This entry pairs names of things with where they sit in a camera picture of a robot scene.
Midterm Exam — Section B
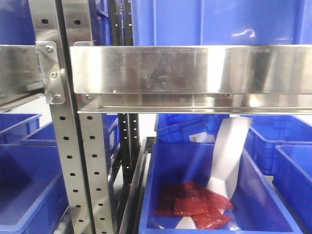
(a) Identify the large blue bin upper shelf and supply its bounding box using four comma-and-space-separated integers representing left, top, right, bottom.
131, 0, 312, 46

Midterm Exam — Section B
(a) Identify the right stainless steel shelf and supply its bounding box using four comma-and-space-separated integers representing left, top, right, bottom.
62, 0, 312, 234

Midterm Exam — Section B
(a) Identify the stainless steel shelf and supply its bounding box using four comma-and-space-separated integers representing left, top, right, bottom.
62, 0, 312, 234
0, 0, 74, 234

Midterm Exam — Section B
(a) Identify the left stainless steel shelf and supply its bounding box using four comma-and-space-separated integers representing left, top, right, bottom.
0, 0, 74, 234

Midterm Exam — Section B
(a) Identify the tilted blue bin behind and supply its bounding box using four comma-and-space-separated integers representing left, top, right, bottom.
155, 113, 230, 143

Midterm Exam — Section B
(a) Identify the white paper sheet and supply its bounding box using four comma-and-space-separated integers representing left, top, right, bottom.
175, 116, 253, 230

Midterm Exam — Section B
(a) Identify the red bubble wrap bag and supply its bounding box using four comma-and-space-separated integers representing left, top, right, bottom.
156, 181, 234, 229

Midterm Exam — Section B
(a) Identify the blue bin with red bags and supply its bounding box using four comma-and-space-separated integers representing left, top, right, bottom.
139, 143, 301, 234

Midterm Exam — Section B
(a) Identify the blue bin lower right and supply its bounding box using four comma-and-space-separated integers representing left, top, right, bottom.
273, 145, 312, 234

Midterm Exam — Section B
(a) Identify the blue bin lower left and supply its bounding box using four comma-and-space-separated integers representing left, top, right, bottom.
0, 144, 68, 234

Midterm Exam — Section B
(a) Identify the black perforated upright post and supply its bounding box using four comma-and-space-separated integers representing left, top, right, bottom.
108, 0, 140, 186

